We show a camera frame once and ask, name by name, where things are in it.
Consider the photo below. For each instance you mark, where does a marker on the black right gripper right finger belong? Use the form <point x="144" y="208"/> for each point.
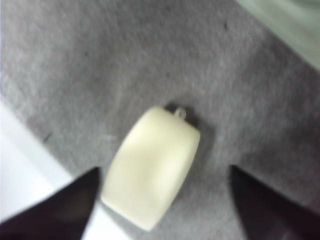
<point x="275" y="215"/>

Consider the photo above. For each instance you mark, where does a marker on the green breakfast machine base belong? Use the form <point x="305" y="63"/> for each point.
<point x="295" y="22"/>

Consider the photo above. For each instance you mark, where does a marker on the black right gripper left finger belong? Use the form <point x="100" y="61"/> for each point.
<point x="50" y="212"/>

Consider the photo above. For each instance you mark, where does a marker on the plain white rectangular bun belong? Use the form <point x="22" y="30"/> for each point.
<point x="150" y="170"/>

